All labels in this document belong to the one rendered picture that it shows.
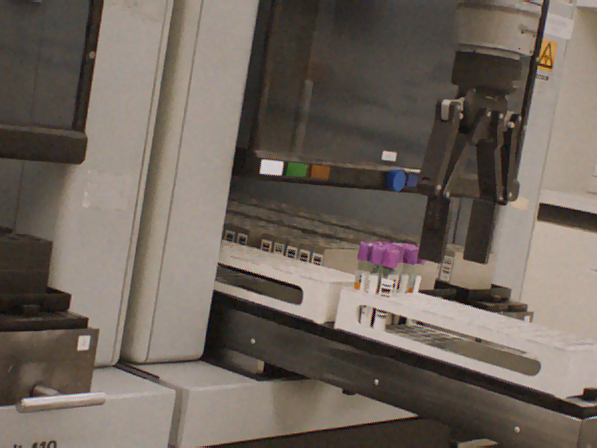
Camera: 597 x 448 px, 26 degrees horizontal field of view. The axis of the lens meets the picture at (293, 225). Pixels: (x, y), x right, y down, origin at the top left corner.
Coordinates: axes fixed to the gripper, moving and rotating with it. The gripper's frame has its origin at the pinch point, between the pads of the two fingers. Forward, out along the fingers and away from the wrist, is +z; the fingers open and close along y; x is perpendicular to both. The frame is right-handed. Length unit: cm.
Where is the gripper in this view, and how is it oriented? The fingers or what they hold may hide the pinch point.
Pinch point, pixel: (457, 238)
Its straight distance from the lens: 143.7
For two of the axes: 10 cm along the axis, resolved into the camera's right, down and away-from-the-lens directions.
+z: -1.6, 9.8, 0.9
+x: -7.4, -1.8, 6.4
